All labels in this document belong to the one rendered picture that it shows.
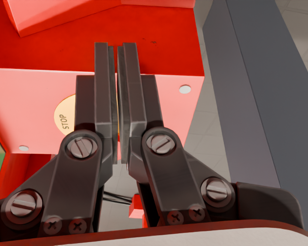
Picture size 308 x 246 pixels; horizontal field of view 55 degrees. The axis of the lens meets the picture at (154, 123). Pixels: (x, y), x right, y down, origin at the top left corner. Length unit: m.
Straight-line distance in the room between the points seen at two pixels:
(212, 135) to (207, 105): 0.28
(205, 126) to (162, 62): 1.42
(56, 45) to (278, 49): 0.73
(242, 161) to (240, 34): 0.35
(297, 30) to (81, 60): 1.13
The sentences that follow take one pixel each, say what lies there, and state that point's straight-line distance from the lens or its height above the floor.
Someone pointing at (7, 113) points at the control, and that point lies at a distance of 0.24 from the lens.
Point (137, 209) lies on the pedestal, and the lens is 2.35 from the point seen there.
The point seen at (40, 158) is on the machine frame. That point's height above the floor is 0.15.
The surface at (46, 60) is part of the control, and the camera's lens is 0.21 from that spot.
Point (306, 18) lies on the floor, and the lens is 1.25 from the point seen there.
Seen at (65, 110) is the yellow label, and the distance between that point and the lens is 0.22.
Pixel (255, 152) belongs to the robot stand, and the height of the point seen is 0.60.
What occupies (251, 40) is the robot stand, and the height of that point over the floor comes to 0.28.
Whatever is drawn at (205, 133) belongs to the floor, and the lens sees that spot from 1.68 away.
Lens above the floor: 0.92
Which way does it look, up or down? 36 degrees down
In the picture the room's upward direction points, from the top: 178 degrees clockwise
